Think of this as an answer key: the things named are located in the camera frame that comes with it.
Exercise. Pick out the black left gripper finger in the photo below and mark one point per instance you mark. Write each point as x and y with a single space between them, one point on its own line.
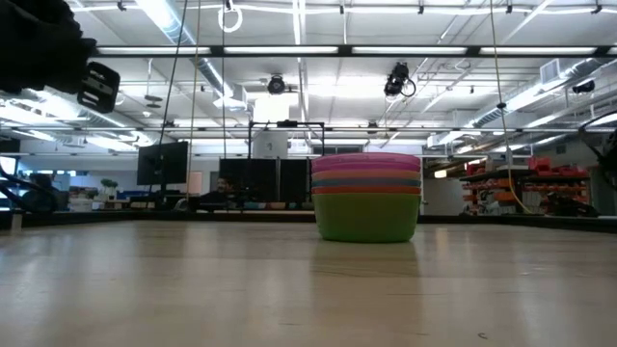
99 87

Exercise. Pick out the pink plastic bowl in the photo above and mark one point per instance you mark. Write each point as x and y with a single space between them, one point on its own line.
366 159

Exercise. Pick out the purple plastic bowl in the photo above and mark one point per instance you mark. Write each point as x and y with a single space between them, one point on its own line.
366 168

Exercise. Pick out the blue plastic bowl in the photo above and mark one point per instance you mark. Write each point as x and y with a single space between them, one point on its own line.
366 183

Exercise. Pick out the green plastic bowl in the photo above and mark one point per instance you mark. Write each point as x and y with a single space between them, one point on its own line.
366 217

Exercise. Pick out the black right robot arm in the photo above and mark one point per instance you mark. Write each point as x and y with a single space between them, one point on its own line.
612 161

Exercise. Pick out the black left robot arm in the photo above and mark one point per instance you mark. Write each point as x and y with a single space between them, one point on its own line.
45 201

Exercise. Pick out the small green plant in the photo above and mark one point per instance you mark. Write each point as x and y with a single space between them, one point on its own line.
109 184

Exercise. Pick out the black monitor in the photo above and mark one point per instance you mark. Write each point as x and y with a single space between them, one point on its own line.
162 164

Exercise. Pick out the person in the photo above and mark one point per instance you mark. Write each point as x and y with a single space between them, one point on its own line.
222 185

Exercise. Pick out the round black fixture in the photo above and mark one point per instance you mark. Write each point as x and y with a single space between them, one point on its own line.
276 85

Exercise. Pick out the white box unit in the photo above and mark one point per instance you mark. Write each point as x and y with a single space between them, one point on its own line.
271 144

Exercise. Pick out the black partition panels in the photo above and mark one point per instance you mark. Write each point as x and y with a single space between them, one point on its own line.
262 180

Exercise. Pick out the shelf with orange bins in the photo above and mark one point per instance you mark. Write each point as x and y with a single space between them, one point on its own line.
506 195

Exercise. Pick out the black rail with light strips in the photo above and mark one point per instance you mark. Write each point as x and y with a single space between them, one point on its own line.
217 50

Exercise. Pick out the black overhead camera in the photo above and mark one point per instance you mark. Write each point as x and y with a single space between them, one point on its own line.
396 79

